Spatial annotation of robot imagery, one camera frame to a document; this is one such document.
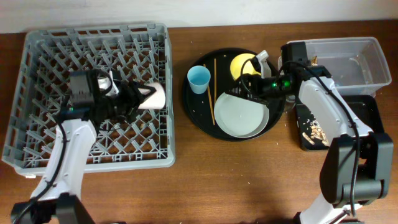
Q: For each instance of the blue plastic cup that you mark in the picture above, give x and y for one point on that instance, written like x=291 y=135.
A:
x=198 y=77

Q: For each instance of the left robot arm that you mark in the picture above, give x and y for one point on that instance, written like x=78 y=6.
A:
x=58 y=194

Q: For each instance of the round black tray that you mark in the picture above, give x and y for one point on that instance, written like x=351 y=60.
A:
x=197 y=107

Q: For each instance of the food scraps pile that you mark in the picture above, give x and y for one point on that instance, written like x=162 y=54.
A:
x=313 y=134

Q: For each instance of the left wooden chopstick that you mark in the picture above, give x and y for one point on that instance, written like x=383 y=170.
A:
x=211 y=104

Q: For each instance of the wooden chopstick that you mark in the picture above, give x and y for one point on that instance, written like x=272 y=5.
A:
x=215 y=80
x=211 y=104

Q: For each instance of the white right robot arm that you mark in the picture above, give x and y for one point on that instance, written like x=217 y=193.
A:
x=357 y=167

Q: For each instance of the black rectangular tray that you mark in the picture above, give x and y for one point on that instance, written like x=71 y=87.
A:
x=364 y=106

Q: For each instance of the pale green plate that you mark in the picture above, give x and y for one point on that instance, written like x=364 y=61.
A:
x=240 y=118

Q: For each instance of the pink plastic cup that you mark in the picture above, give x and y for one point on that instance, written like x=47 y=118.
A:
x=156 y=101

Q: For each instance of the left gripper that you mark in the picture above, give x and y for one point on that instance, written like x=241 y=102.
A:
x=133 y=98

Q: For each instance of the right wooden chopstick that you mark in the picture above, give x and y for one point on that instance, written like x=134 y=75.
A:
x=215 y=80

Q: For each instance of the grey dishwasher rack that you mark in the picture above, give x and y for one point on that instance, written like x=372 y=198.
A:
x=140 y=53

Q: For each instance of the clear plastic bin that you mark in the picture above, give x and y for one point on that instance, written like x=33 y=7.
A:
x=357 y=64

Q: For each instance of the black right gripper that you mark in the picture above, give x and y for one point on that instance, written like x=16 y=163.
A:
x=259 y=92

